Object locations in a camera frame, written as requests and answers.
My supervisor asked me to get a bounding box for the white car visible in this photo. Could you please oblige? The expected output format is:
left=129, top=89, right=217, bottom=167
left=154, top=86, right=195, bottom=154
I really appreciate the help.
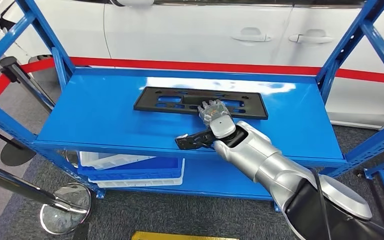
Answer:
left=0, top=0, right=384, bottom=130

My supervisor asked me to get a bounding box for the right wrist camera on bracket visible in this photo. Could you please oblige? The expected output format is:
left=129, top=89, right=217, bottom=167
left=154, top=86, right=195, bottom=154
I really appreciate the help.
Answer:
left=174, top=128, right=218, bottom=152

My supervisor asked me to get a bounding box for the chrome stanchion with round base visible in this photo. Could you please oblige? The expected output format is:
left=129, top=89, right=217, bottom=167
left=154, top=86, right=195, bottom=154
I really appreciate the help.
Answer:
left=0, top=159, right=93, bottom=236

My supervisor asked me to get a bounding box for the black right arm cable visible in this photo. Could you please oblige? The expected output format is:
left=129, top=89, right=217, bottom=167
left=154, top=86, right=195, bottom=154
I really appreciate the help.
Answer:
left=310, top=166, right=333, bottom=240

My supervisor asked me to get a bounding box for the black stanchion post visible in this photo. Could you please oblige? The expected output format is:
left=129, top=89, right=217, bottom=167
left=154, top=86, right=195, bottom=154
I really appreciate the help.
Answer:
left=0, top=56, right=56, bottom=114

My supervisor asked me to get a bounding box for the yellow floor tape square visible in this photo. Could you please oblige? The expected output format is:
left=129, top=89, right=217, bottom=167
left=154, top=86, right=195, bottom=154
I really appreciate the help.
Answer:
left=131, top=231, right=239, bottom=240

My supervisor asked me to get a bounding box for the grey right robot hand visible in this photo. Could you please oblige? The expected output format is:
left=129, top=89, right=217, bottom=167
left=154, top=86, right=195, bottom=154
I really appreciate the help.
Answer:
left=196, top=98, right=232, bottom=127

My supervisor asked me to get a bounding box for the red barrier belt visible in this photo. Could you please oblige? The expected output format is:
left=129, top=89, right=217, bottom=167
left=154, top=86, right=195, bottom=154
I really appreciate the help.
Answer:
left=0, top=56, right=384, bottom=104

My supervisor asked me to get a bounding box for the blue plastic crate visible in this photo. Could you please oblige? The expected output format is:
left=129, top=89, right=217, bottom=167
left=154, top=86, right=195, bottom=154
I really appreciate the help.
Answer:
left=77, top=155, right=186, bottom=182

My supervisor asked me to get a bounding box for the black plastic panel part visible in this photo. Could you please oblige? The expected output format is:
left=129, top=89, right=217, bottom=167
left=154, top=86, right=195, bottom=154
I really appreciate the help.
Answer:
left=133, top=86, right=269, bottom=121

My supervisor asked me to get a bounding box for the black perforated metal bracket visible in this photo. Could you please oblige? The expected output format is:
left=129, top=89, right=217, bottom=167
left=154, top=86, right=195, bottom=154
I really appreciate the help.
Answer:
left=76, top=222, right=91, bottom=240

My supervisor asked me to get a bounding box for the stanchion with black base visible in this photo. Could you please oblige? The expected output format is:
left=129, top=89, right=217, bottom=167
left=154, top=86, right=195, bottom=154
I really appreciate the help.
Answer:
left=0, top=120, right=37, bottom=167

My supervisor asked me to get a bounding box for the white plastic crate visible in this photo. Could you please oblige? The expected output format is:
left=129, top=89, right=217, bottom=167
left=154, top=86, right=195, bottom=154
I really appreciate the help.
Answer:
left=88, top=177, right=185, bottom=189
left=79, top=151, right=156, bottom=171

